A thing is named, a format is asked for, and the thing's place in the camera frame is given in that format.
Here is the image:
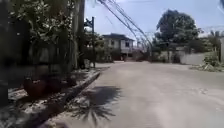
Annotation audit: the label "two-storey pale house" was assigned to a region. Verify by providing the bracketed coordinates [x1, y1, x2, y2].
[101, 32, 136, 62]

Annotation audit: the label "row of leafy trees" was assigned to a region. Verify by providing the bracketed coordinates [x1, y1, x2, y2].
[8, 0, 86, 73]

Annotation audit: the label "raised dirt verge with kerb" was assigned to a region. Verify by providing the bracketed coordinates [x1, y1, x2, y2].
[0, 67, 102, 128]

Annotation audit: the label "green bush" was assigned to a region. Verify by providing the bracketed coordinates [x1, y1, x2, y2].
[203, 51, 222, 68]

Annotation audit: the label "reddish plant pot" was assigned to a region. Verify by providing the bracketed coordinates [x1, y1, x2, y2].
[22, 78, 47, 98]

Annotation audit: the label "overhead wires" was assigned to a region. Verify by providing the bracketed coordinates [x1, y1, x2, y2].
[96, 0, 154, 51]

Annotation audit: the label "dark pole with sign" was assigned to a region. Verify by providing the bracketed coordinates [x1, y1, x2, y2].
[83, 16, 97, 69]

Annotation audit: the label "heap of cut branches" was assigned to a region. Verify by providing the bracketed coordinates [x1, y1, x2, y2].
[189, 62, 224, 73]

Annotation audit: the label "grey paved road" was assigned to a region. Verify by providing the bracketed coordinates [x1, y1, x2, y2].
[39, 60, 224, 128]

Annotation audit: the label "large dark tree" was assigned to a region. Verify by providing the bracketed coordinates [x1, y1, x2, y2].
[153, 8, 205, 56]

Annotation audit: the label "pale boundary wall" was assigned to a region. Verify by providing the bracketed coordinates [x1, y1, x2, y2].
[179, 52, 209, 66]

